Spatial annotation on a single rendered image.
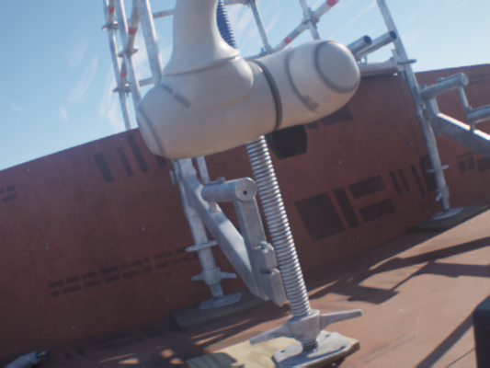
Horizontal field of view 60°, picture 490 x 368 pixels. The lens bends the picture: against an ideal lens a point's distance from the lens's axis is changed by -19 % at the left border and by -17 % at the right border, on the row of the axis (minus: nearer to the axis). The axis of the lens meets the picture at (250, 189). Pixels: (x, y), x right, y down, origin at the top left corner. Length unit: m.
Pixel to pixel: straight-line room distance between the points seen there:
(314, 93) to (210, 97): 0.13
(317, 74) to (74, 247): 1.36
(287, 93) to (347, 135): 1.47
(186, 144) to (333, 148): 1.48
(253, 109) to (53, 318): 1.40
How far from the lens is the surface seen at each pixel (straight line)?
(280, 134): 0.80
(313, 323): 0.97
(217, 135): 0.60
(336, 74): 0.61
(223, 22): 1.00
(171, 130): 0.58
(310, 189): 1.98
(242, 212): 1.10
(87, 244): 1.81
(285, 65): 0.64
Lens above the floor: 0.38
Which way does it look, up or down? 1 degrees down
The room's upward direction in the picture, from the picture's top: 16 degrees counter-clockwise
